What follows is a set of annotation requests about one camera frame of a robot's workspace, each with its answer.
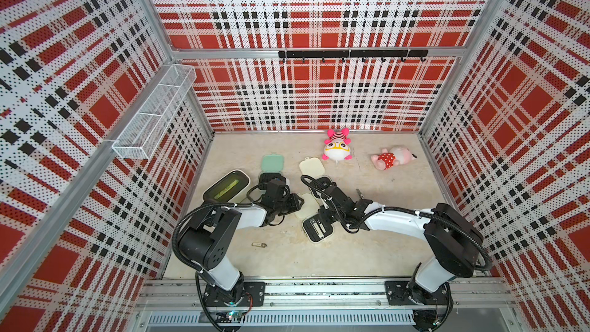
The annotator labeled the cream nail kit case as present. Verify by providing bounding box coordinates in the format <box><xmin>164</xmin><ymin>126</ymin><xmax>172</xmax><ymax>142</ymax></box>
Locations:
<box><xmin>299</xmin><ymin>157</ymin><xmax>326</xmax><ymax>179</ymax></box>
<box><xmin>303</xmin><ymin>214</ymin><xmax>334</xmax><ymax>244</ymax></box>

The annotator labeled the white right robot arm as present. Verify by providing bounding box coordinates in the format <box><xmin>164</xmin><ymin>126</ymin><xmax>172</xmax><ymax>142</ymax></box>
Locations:
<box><xmin>301</xmin><ymin>175</ymin><xmax>493</xmax><ymax>305</ymax></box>

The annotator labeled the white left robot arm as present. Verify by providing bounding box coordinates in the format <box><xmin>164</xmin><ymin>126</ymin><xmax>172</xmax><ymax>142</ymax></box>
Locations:
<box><xmin>172</xmin><ymin>173</ymin><xmax>304</xmax><ymax>306</ymax></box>

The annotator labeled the metal nail tool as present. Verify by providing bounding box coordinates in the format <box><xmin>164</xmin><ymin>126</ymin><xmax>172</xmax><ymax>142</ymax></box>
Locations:
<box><xmin>356</xmin><ymin>188</ymin><xmax>365</xmax><ymax>199</ymax></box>

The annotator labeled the green nail kit case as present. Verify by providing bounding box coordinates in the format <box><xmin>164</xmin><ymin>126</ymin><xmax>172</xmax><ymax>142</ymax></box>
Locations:
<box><xmin>261</xmin><ymin>154</ymin><xmax>284</xmax><ymax>174</ymax></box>

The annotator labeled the green oval tray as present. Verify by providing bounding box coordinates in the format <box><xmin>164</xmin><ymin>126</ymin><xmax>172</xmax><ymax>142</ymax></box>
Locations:
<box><xmin>202</xmin><ymin>169</ymin><xmax>251</xmax><ymax>203</ymax></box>

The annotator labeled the pink owl plush toy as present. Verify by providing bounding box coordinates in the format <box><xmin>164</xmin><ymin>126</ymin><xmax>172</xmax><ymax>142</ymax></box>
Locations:
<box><xmin>322</xmin><ymin>128</ymin><xmax>353</xmax><ymax>162</ymax></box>

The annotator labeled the pink strawberry plush toy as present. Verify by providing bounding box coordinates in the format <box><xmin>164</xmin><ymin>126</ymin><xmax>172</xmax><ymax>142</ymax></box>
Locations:
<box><xmin>370</xmin><ymin>146</ymin><xmax>417</xmax><ymax>171</ymax></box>

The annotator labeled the clear wall shelf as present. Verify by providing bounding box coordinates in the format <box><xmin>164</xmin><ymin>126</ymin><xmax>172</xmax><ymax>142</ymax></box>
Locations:
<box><xmin>113</xmin><ymin>64</ymin><xmax>196</xmax><ymax>160</ymax></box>

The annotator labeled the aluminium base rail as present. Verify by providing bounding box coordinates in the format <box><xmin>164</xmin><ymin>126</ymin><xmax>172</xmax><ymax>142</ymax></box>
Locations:
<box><xmin>138</xmin><ymin>274</ymin><xmax>518</xmax><ymax>331</ymax></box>

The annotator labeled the black hook rail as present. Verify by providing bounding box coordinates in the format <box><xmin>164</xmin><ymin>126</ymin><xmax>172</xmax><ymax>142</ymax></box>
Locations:
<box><xmin>278</xmin><ymin>49</ymin><xmax>429</xmax><ymax>61</ymax></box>

